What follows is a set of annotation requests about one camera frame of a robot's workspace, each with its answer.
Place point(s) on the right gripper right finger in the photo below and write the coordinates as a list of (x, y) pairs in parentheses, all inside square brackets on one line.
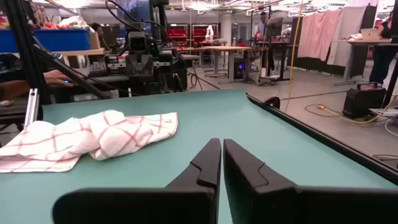
[(264, 205)]

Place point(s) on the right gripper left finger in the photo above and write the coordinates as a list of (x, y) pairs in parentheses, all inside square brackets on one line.
[(186, 205)]

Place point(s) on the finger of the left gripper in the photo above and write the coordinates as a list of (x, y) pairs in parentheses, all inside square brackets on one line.
[(146, 67), (133, 67)]

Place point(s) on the white red-checked towel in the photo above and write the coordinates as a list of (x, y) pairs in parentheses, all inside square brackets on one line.
[(118, 137)]

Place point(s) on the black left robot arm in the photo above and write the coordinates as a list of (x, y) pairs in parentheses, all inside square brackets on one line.
[(161, 77)]

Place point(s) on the red shelving unit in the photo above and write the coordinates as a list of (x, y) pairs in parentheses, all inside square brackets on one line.
[(177, 34)]

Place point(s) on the person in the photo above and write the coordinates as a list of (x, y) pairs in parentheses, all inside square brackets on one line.
[(262, 28), (99, 31), (382, 62)]

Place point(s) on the wooden workbench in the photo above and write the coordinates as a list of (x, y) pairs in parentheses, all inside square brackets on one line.
[(81, 52)]

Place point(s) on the white robot figure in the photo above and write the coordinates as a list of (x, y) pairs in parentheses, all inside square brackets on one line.
[(210, 34)]

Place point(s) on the wooden desk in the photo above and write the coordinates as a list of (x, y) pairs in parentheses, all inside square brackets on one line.
[(230, 48), (357, 41)]

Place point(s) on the white plastic bag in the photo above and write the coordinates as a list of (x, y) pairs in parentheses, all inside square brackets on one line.
[(74, 23)]

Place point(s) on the blue storage bin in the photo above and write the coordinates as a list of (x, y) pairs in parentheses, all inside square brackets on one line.
[(62, 40)]

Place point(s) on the small computer tower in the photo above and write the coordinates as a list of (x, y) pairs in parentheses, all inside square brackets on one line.
[(239, 68)]

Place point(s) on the green table mat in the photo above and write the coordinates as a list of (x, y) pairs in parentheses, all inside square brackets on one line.
[(217, 118)]

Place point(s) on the black computer tower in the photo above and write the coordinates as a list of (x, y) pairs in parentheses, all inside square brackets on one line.
[(363, 101)]

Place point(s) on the white power strip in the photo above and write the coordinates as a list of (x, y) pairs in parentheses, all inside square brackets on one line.
[(385, 112)]

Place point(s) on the pink hanging cloth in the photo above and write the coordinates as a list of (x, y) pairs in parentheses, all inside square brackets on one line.
[(317, 34)]

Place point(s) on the black partition panel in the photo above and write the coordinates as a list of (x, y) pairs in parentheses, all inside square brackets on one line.
[(362, 59)]

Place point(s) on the grey hanging cloth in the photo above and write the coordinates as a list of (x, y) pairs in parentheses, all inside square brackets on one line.
[(345, 37)]

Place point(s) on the silver laptop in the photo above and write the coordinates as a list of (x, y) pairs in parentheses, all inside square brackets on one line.
[(370, 35)]

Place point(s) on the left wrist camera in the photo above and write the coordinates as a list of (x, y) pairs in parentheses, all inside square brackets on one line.
[(137, 42)]

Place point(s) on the black table frame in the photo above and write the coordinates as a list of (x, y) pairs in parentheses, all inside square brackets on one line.
[(326, 140)]

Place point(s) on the black frame clamp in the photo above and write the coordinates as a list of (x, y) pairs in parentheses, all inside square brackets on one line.
[(273, 102)]

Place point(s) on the black rig frame strut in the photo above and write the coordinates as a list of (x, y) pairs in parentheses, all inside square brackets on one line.
[(392, 84), (25, 46)]

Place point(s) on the aluminium profile post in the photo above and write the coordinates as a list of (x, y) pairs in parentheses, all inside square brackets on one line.
[(31, 109)]

